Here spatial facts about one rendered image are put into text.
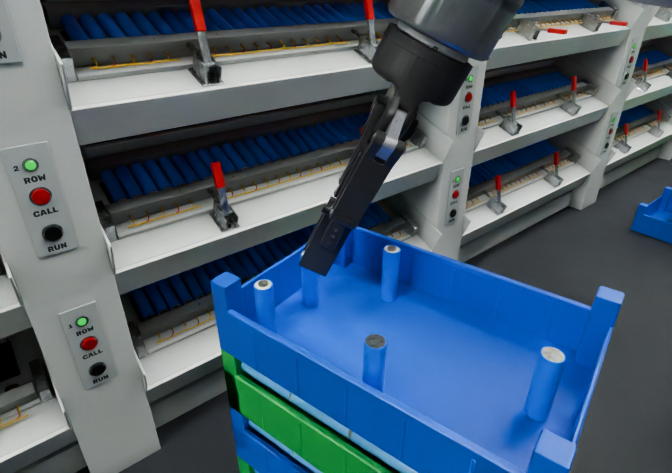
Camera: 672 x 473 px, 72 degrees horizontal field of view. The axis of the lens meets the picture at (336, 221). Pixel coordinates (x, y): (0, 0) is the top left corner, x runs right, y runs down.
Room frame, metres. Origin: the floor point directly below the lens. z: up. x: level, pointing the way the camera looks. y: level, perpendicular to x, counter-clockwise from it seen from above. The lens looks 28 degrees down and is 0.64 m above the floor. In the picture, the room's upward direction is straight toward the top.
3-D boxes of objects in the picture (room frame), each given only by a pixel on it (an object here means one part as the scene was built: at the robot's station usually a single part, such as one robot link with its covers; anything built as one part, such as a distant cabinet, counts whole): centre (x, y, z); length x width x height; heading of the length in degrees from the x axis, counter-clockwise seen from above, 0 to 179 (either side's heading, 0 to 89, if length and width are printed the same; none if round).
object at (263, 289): (0.35, 0.07, 0.36); 0.02 x 0.02 x 0.06
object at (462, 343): (0.33, -0.07, 0.36); 0.30 x 0.20 x 0.08; 53
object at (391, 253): (0.41, -0.06, 0.36); 0.02 x 0.02 x 0.06
